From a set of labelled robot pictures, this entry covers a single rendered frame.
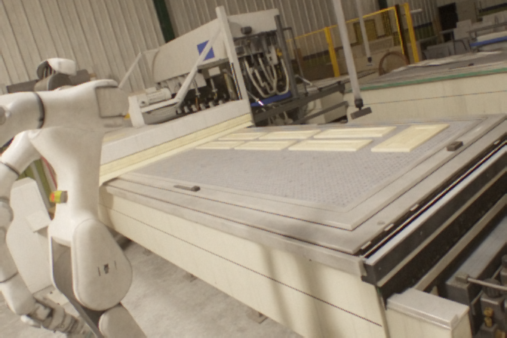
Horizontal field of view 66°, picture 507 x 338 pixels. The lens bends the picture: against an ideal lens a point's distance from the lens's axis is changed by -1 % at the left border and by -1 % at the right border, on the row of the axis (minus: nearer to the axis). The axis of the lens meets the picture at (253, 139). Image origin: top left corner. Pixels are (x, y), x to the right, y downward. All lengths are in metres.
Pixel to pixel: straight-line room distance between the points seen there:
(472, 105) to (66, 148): 5.11
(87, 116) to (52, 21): 7.79
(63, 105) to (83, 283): 0.47
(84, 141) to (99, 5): 7.93
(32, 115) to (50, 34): 7.75
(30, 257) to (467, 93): 5.30
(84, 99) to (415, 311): 1.21
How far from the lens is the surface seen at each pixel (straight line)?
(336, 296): 1.73
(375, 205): 1.74
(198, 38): 6.61
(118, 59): 8.83
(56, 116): 0.89
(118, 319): 1.24
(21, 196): 4.38
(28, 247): 4.47
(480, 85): 5.56
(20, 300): 1.40
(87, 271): 1.12
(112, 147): 4.14
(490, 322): 1.93
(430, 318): 1.50
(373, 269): 1.46
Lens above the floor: 1.56
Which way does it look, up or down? 10 degrees down
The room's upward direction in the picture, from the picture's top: 15 degrees counter-clockwise
